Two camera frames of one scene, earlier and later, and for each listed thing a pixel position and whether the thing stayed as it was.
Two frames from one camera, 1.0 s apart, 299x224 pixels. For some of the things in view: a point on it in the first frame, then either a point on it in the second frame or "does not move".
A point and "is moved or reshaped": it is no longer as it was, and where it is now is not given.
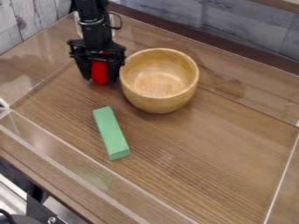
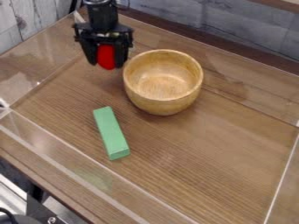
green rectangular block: [112, 133] does not move
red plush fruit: [99, 70] is moved or reshaped
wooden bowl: [158, 80] does not move
